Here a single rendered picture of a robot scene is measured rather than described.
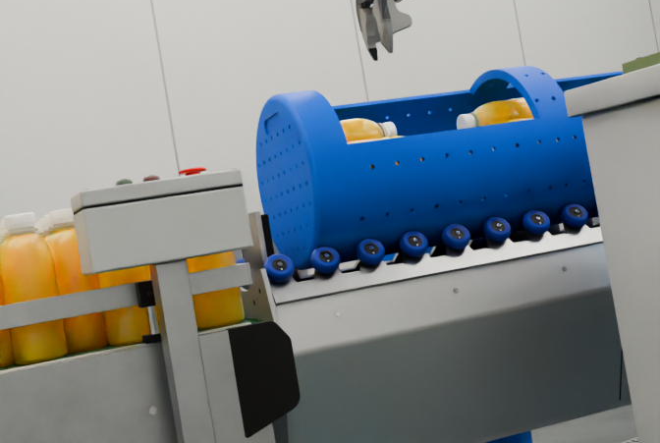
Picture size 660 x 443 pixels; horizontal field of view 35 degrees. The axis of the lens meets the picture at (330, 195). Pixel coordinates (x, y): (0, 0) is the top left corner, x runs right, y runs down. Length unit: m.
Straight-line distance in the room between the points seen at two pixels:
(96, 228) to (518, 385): 0.78
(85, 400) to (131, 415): 0.06
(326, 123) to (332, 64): 4.04
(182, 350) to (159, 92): 3.90
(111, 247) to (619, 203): 0.71
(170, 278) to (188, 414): 0.17
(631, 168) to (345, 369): 0.50
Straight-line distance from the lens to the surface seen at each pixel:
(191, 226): 1.28
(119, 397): 1.38
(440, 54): 6.02
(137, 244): 1.26
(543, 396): 1.77
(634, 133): 1.50
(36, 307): 1.38
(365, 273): 1.60
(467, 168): 1.65
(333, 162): 1.55
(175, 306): 1.30
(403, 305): 1.60
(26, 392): 1.36
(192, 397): 1.31
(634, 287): 1.54
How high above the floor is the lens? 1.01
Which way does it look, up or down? 2 degrees up
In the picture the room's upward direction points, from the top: 9 degrees counter-clockwise
